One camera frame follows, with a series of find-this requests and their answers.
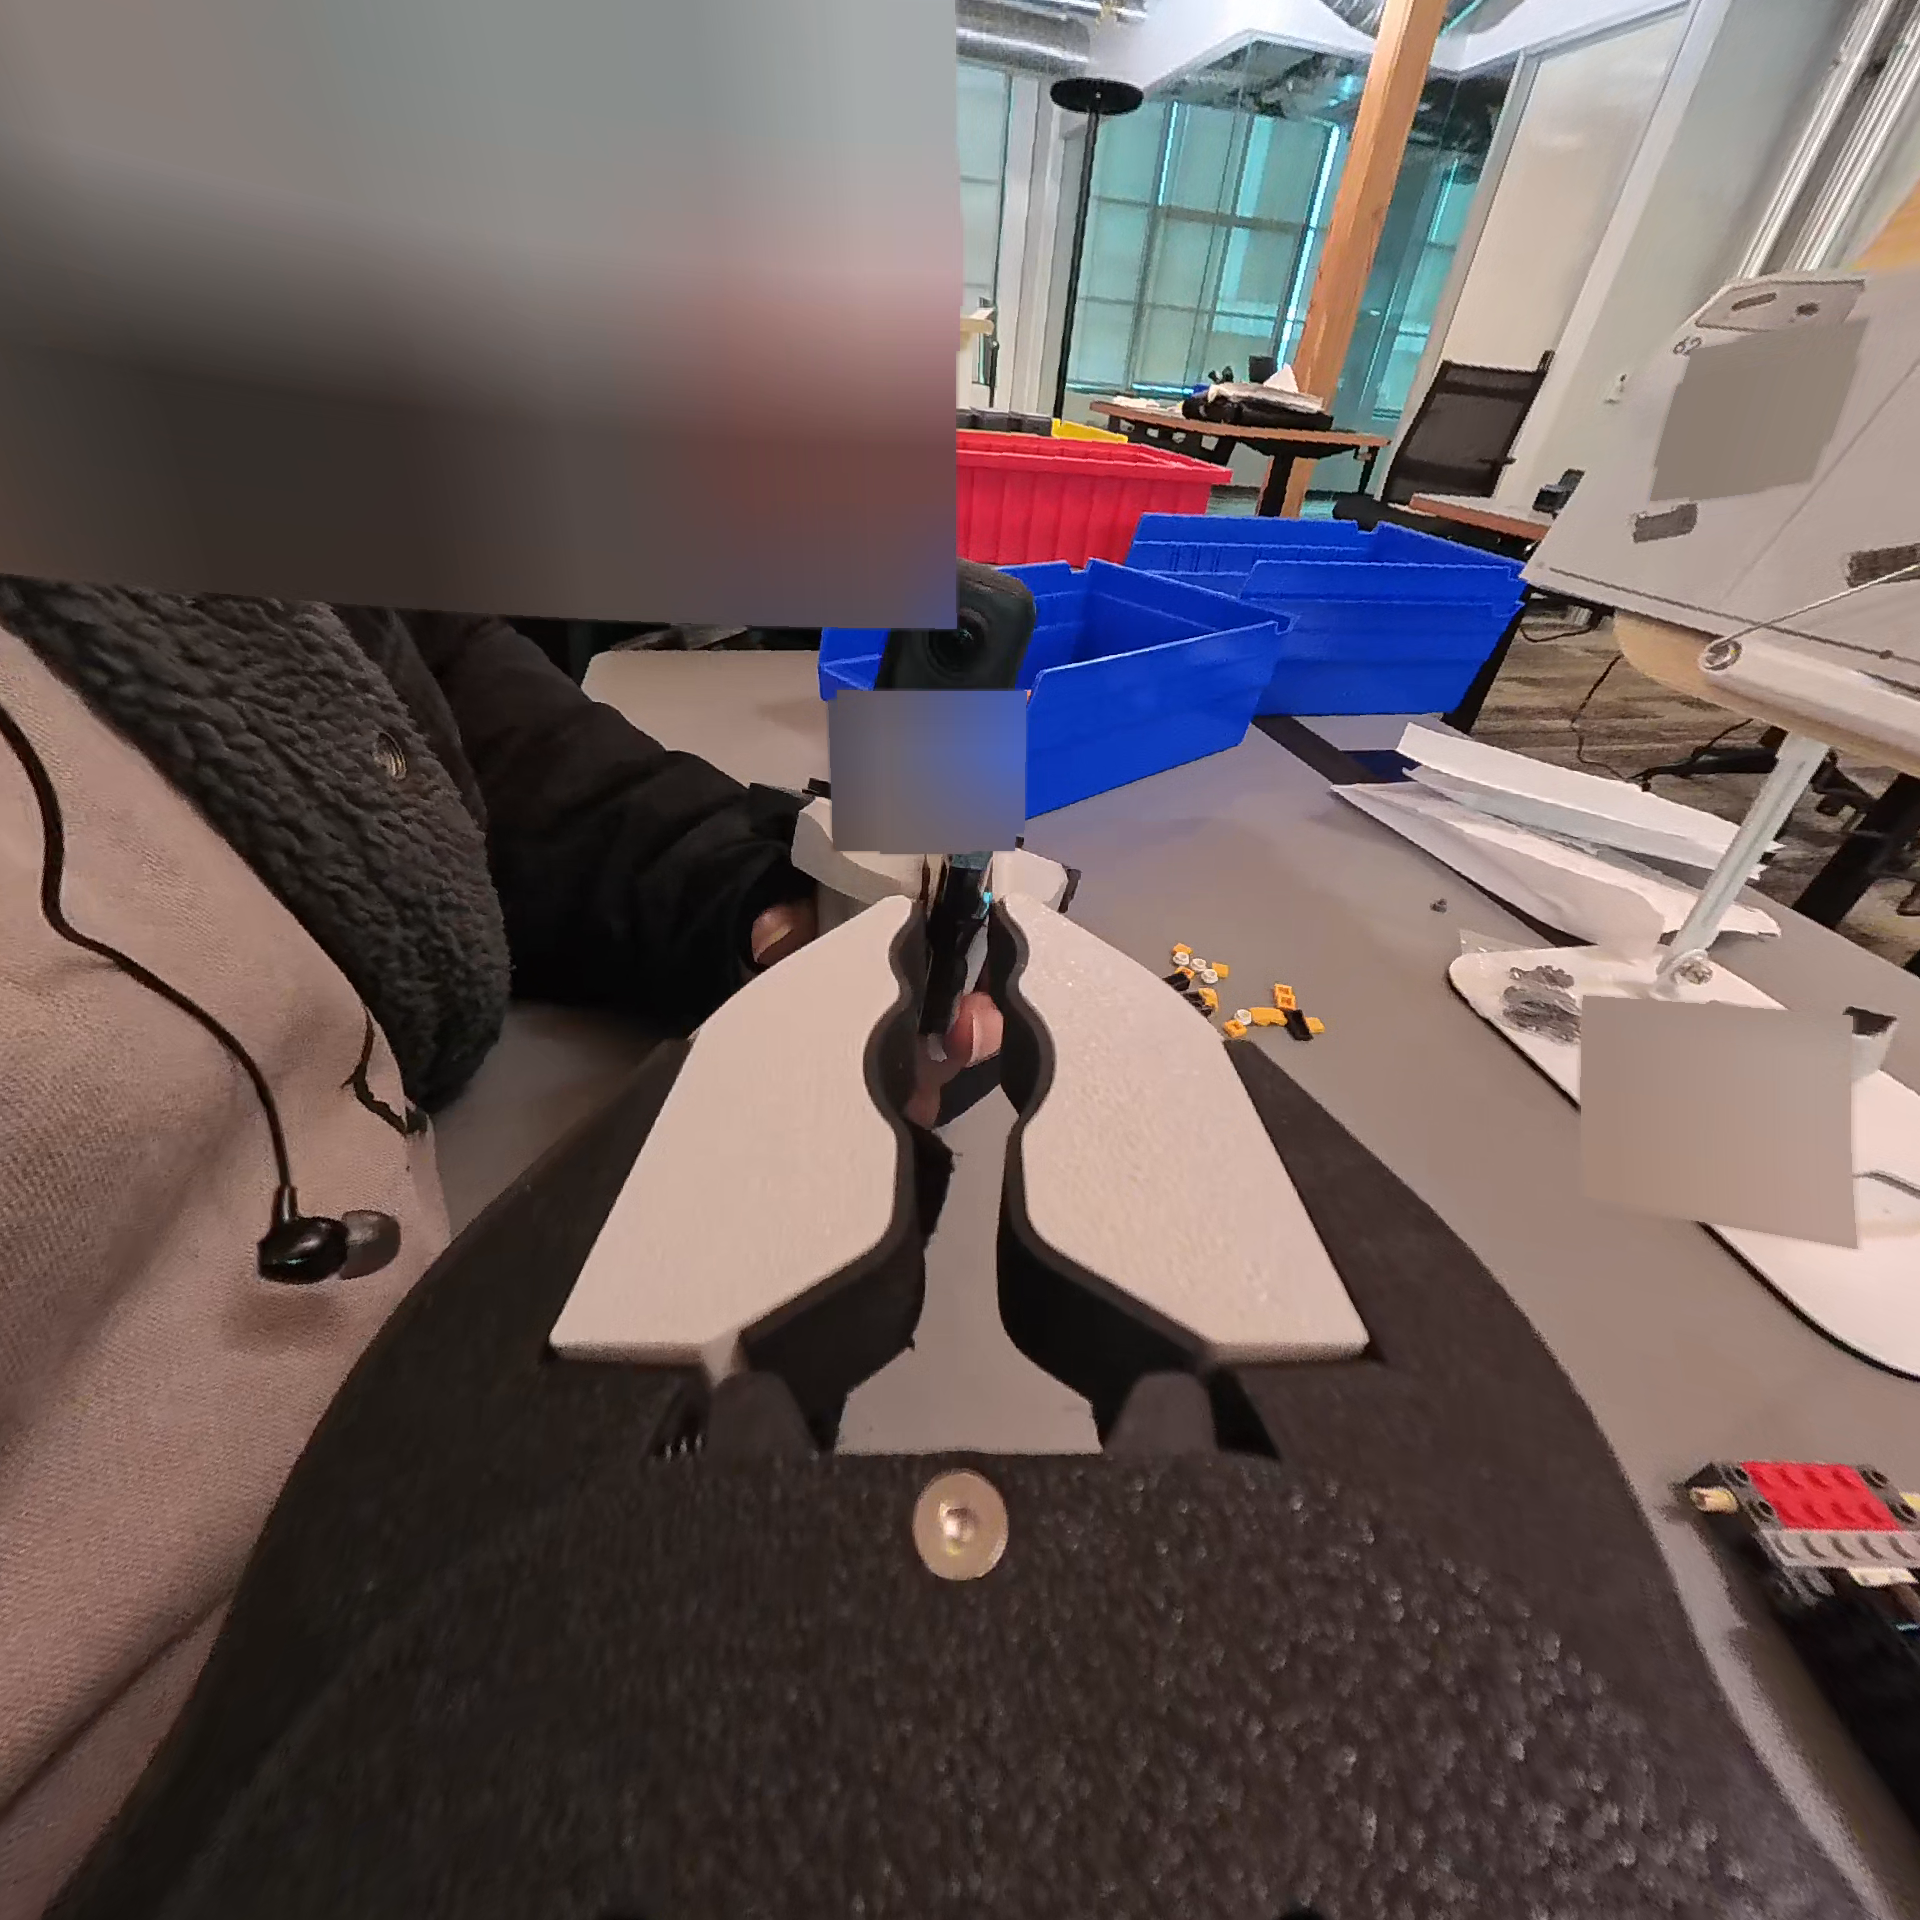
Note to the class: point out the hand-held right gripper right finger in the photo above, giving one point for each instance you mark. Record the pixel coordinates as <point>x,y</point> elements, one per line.
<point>1184,1170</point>

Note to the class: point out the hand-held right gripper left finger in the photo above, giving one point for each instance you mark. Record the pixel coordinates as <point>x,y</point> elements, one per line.
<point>751,1185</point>

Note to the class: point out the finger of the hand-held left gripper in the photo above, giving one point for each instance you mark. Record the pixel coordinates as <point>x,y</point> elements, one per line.
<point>1035,885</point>
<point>855,882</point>

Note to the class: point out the black plate with white studs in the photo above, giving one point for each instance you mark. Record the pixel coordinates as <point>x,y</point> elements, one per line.
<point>949,931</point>

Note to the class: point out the pile of small lego pieces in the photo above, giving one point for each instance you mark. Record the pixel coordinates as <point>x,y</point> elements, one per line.
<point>1244,997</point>

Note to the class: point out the pile of grey lego pieces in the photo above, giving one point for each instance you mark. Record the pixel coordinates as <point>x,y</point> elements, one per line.
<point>1541,1002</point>

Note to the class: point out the partly built lego car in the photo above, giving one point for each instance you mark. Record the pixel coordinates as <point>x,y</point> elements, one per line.
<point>1816,1529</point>

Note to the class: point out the person's left hand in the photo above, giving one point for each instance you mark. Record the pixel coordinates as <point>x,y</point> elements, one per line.
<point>960,1050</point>

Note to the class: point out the blue storage bin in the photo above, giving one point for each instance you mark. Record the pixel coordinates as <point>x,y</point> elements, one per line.
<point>1058,598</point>
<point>1381,645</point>
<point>1154,705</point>
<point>1319,537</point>

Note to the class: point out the red storage bin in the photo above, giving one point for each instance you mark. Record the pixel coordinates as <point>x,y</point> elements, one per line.
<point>1080,504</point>

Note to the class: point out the cluttered wooden desk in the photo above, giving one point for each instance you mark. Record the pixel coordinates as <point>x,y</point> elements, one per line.
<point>1244,435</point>

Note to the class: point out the black office chair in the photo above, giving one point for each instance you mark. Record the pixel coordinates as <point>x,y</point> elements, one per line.
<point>1463,428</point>

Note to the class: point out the black round lamp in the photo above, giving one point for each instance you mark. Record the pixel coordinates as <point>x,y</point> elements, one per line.
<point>1096,99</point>

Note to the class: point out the dark fleece jacket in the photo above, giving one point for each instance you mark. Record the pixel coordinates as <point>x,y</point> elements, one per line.
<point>299,825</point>

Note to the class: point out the wooden column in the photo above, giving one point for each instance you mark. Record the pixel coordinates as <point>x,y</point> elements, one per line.
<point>1364,181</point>

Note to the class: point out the white rounded mat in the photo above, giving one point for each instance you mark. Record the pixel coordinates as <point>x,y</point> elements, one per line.
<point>1861,1290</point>

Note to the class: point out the black frame desk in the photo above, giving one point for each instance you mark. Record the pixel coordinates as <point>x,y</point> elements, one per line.
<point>1483,516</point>

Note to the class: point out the white metal post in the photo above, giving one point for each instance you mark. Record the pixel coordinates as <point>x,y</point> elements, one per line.
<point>1747,854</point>

